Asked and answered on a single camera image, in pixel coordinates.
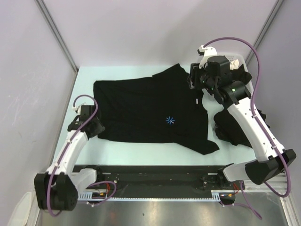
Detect white plastic laundry basket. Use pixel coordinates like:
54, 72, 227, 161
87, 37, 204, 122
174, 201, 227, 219
195, 53, 253, 99

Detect black t shirt blue logo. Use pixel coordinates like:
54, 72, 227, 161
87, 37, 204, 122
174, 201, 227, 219
93, 64, 219, 155

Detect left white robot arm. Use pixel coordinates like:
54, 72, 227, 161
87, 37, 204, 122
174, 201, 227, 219
34, 105, 105, 211

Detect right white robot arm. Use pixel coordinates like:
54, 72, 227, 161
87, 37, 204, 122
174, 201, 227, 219
187, 56, 296, 189

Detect black shirts in basket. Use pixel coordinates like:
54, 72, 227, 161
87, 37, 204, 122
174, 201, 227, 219
231, 66, 252, 85

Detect folded black shirt stack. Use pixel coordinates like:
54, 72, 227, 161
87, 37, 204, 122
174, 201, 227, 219
213, 107, 271, 149

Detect white cloth in basket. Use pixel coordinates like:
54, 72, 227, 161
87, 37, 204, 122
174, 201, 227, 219
230, 59, 243, 70

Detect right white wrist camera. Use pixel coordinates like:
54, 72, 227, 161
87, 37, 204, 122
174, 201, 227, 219
197, 45, 217, 62

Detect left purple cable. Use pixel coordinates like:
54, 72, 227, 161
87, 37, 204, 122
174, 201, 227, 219
47, 94, 118, 217

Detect purple cable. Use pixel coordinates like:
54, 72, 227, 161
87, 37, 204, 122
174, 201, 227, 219
47, 94, 118, 217
203, 37, 292, 221

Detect slotted cable duct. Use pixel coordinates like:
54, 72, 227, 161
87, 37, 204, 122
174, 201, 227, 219
76, 189, 236, 202

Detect right aluminium frame post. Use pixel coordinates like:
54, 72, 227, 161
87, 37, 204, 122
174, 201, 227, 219
253, 0, 285, 50

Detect aluminium frame post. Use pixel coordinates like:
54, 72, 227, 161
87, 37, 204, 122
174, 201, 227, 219
253, 0, 285, 50
35, 0, 79, 74

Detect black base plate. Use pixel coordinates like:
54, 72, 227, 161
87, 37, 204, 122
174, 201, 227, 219
79, 165, 251, 204

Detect aluminium rail right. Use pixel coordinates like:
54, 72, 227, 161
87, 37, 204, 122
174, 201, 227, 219
236, 67, 292, 226

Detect left aluminium frame post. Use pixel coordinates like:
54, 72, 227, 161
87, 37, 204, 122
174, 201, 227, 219
35, 0, 79, 74

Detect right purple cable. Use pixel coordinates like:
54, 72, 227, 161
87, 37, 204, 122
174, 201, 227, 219
203, 37, 292, 221

